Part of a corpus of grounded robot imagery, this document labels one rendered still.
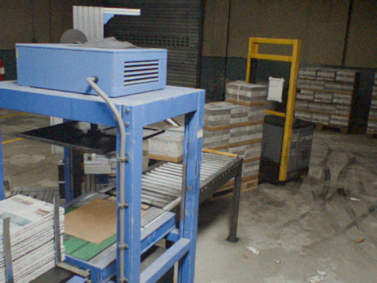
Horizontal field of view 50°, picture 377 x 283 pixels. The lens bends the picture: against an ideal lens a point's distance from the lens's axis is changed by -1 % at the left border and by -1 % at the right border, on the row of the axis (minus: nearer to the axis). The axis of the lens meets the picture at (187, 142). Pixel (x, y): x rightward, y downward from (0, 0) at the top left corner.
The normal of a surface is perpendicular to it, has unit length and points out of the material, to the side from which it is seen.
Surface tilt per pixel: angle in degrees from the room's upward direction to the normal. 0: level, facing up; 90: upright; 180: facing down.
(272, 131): 90
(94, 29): 90
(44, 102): 90
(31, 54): 90
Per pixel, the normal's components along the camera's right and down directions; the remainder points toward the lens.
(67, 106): -0.45, 0.21
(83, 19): 0.19, 0.26
